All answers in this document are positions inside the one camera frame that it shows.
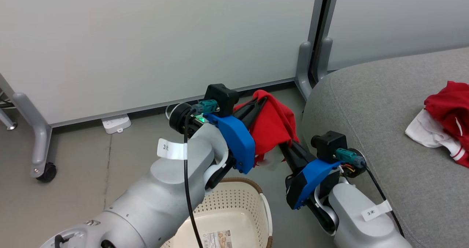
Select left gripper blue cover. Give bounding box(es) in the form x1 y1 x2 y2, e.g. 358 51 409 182
203 97 268 175

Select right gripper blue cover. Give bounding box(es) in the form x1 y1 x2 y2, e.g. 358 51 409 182
279 141 342 210

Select plain red garment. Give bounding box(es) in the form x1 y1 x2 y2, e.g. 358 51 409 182
234 89 300 168

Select red garment with white trim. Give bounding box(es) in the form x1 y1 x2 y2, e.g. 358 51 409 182
405 81 469 169

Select grey fabric sofa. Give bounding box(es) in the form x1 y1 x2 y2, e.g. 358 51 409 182
300 47 469 248

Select perforated beige laundry basket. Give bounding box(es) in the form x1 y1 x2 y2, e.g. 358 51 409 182
160 177 274 248

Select printed label inside basket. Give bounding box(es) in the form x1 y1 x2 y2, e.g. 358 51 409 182
200 230 232 248

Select wide white partition panel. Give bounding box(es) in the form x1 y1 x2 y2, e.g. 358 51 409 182
0 0 326 127

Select white power strip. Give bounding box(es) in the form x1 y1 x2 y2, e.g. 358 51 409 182
101 114 132 134

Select narrow white partition panel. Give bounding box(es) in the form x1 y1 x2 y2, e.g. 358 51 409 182
326 0 469 71

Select black caster wheel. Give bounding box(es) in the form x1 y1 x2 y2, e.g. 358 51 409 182
36 162 58 183

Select grey partition foot with caster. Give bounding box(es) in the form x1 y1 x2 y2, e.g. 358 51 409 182
12 92 52 178

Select grey metal stand leg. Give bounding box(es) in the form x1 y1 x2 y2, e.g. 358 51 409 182
0 108 18 131

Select left arm white cable tag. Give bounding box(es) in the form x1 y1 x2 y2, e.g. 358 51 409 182
156 138 188 161

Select arm white cable tag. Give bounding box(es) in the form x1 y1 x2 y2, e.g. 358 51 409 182
156 138 188 161
361 200 393 222

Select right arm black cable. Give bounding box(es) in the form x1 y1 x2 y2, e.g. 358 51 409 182
361 163 406 238

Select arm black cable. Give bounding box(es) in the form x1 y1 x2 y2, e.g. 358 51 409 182
182 108 204 248
361 163 406 238

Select right arm white cable tag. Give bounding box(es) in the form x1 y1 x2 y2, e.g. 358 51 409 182
361 200 393 222

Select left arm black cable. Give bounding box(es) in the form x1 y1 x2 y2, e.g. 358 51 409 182
182 108 204 248

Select thin black floor cables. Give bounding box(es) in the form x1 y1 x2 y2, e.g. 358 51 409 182
0 90 13 110

